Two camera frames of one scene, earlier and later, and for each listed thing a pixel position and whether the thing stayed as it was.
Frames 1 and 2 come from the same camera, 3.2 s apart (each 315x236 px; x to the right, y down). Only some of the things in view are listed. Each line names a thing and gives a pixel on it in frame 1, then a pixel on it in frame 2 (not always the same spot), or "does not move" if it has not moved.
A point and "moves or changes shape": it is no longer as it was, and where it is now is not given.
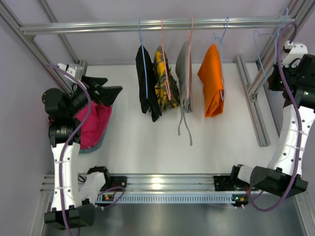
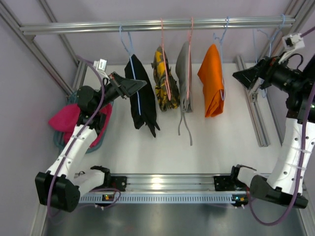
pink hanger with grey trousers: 189,45 does not move
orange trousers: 210,74 does not move
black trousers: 151,102 moves or changes shape
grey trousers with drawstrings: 186,104 does not move
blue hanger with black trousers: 141,42 -> 136,68
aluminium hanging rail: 85,27 does not move
